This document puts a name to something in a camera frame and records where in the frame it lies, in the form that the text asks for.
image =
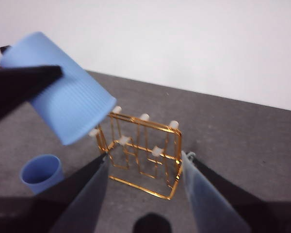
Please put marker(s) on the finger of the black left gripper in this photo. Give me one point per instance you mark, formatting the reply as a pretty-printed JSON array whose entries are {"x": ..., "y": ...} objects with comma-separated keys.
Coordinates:
[
  {"x": 14, "y": 87},
  {"x": 4, "y": 50}
]

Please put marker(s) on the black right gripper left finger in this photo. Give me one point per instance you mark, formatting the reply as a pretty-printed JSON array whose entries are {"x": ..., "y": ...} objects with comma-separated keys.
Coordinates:
[{"x": 70, "y": 199}]

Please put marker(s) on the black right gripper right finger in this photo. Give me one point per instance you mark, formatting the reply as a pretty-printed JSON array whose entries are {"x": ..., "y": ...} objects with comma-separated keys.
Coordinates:
[{"x": 215, "y": 208}]

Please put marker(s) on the blue ribbed plastic cup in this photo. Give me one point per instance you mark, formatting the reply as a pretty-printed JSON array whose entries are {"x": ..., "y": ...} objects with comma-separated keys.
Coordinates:
[
  {"x": 70, "y": 97},
  {"x": 41, "y": 165}
]

